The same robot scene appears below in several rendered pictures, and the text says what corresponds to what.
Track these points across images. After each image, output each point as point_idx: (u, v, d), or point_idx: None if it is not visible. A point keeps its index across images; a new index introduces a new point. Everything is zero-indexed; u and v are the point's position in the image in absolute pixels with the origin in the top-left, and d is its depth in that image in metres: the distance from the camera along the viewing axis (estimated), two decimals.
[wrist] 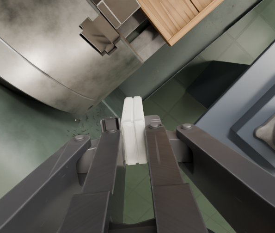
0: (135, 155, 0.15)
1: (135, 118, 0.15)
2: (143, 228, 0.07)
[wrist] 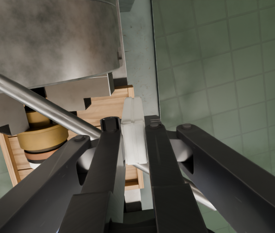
0: (135, 155, 0.15)
1: (135, 118, 0.15)
2: (143, 228, 0.07)
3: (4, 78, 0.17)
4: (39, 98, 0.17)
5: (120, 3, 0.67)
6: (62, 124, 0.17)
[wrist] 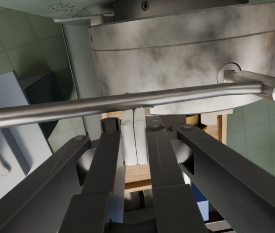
0: (135, 155, 0.15)
1: (136, 119, 0.15)
2: (143, 228, 0.07)
3: (225, 95, 0.21)
4: (200, 99, 0.20)
5: None
6: (179, 92, 0.18)
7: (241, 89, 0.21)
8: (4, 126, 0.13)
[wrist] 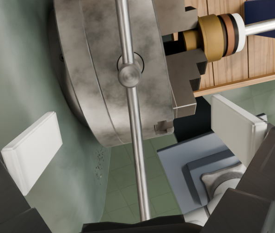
0: (24, 185, 0.13)
1: (251, 119, 0.12)
2: (143, 228, 0.07)
3: (139, 119, 0.24)
4: (142, 147, 0.24)
5: None
6: (137, 171, 0.24)
7: (133, 107, 0.23)
8: None
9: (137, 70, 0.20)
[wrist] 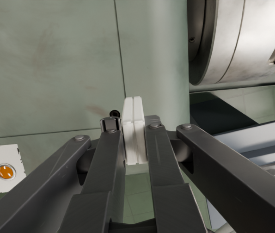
0: (135, 155, 0.15)
1: (135, 118, 0.15)
2: (143, 228, 0.07)
3: None
4: None
5: None
6: None
7: None
8: None
9: None
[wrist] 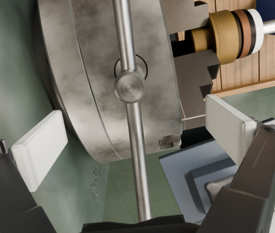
0: (33, 181, 0.13)
1: (241, 119, 0.13)
2: (143, 228, 0.07)
3: (143, 142, 0.18)
4: (147, 178, 0.19)
5: None
6: (139, 208, 0.19)
7: (134, 126, 0.18)
8: None
9: (139, 80, 0.15)
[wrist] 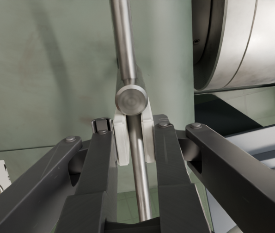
0: (127, 156, 0.15)
1: (143, 117, 0.15)
2: (143, 228, 0.07)
3: (143, 147, 0.19)
4: (147, 180, 0.19)
5: None
6: (140, 208, 0.20)
7: (135, 133, 0.18)
8: None
9: (141, 93, 0.15)
